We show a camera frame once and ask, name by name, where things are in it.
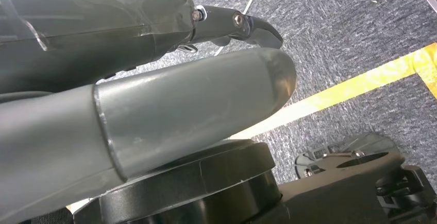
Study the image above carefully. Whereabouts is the black robot foot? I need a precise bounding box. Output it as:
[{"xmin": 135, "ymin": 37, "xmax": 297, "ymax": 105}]
[{"xmin": 253, "ymin": 133, "xmax": 437, "ymax": 224}]

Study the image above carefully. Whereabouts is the black round robot joint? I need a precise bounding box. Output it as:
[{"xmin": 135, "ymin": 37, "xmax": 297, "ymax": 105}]
[{"xmin": 73, "ymin": 140, "xmax": 283, "ymax": 224}]

